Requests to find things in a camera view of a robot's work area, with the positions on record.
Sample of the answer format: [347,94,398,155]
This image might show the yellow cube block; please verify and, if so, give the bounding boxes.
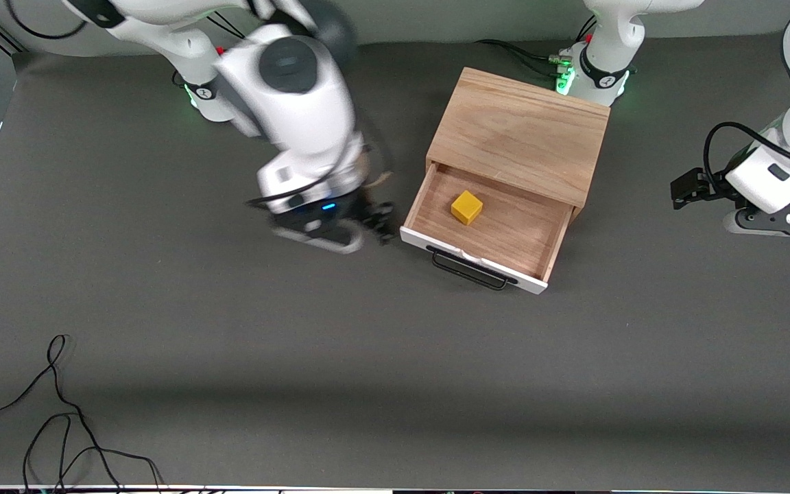
[451,190,484,226]

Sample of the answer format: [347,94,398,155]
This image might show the black metal drawer handle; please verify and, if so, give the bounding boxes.
[426,245,518,292]

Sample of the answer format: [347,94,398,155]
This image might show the wooden drawer with white front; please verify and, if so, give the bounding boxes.
[399,162,575,295]

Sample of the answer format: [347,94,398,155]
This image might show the light wooden drawer cabinet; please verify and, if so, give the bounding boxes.
[426,67,610,222]

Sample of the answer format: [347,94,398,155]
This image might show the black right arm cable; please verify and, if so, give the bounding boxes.
[244,130,396,210]

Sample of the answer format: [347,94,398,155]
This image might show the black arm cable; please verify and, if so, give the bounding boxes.
[703,121,790,201]
[244,130,396,210]

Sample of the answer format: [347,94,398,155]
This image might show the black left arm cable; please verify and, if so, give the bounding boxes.
[703,121,790,201]

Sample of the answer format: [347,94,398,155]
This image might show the black right base cables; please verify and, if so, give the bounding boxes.
[203,10,252,42]

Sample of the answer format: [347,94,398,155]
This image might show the black base cables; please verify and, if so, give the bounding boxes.
[203,10,252,42]
[474,14,598,78]

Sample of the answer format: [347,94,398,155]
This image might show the black left base cables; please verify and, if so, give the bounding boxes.
[474,14,598,78]

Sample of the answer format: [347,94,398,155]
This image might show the thin black loose cable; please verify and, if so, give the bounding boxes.
[22,412,164,494]
[0,334,87,458]

